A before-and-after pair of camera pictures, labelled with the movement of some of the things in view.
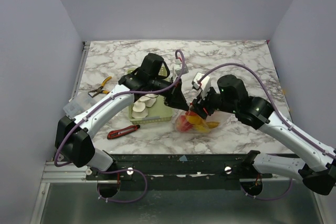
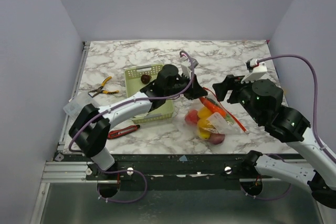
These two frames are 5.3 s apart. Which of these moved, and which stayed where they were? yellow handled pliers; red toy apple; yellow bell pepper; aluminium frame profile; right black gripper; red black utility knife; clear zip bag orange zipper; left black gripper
Moved: yellow bell pepper; clear zip bag orange zipper; right black gripper; red toy apple; left black gripper
Stayed: red black utility knife; yellow handled pliers; aluminium frame profile
